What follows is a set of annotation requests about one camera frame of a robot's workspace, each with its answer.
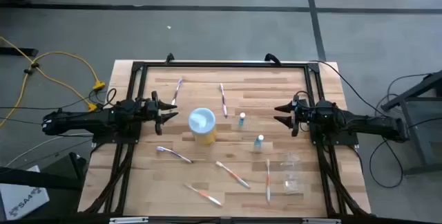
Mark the orange and white toothbrush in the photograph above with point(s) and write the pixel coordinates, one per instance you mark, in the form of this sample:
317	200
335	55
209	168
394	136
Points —
233	175
203	195
268	182

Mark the clear plastic container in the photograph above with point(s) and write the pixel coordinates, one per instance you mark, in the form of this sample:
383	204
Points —
291	175

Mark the silver metal bracket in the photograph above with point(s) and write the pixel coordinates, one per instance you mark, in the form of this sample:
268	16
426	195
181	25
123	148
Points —
321	221
127	220

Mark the small blue liquid bottle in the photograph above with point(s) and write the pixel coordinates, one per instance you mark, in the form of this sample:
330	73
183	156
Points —
259	142
242	119

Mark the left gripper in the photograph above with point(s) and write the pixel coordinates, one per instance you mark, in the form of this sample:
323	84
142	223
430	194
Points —
158	129

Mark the yellow disinfecting wipes canister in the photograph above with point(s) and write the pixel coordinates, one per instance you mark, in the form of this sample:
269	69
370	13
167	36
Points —
202	123

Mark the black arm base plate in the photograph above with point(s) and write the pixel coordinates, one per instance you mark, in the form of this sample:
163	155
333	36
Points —
345	141
103	140

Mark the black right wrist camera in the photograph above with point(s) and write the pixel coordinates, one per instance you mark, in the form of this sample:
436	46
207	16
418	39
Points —
306	112

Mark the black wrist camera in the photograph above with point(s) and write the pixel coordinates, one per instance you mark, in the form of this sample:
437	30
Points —
148	108
306	112

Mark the black metal desk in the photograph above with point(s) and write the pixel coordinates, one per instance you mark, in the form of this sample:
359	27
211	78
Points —
414	132

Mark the purple and white toothbrush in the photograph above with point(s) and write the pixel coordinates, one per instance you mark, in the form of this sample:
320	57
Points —
223	100
172	153
176	92

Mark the black equipment stand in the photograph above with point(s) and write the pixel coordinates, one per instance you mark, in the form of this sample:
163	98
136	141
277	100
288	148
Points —
41	179

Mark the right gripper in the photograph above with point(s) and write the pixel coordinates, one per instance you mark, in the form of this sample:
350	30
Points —
294	130

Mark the white printed cardboard box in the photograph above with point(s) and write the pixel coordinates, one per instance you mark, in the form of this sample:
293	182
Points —
20	200

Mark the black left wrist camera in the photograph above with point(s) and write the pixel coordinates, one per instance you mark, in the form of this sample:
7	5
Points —
148	108

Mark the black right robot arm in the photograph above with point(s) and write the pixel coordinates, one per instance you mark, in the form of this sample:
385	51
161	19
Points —
362	122

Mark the black flat stand foot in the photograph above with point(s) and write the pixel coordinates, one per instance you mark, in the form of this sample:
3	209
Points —
17	52

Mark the black aluminium table frame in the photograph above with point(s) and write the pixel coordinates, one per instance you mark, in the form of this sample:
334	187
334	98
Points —
224	64

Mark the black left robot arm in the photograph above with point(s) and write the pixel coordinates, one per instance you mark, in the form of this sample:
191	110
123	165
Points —
86	122

